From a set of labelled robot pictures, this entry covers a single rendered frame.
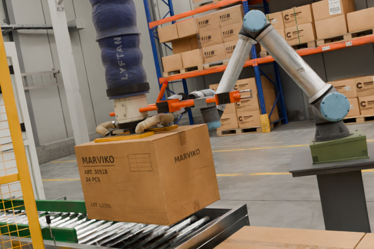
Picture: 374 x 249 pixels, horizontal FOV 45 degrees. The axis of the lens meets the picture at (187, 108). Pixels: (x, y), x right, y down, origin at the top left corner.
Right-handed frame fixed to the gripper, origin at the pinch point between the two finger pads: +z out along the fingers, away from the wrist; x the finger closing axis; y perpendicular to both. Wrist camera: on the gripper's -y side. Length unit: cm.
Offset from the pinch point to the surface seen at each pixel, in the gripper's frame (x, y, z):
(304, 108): -91, 290, -828
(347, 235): -66, -70, -15
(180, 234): -67, 12, -3
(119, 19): 46.1, 18.0, 6.7
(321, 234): -66, -58, -15
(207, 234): -63, -10, 4
